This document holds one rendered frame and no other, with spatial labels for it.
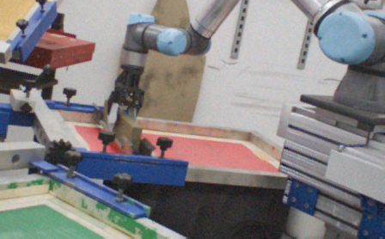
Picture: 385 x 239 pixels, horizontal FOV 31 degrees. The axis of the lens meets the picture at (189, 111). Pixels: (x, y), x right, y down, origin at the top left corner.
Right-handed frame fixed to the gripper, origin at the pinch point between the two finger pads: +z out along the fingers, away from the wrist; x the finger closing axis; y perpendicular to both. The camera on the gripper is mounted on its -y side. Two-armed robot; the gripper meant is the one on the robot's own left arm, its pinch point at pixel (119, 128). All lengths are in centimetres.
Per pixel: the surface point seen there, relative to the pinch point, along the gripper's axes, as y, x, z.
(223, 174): 29.4, 23.3, 2.8
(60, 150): 38.6, -24.5, -2.2
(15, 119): 3.1, -31.4, 0.0
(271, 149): -7, 56, 3
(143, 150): 20.2, 2.0, 0.7
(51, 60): -86, -9, -5
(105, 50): -200, 41, 2
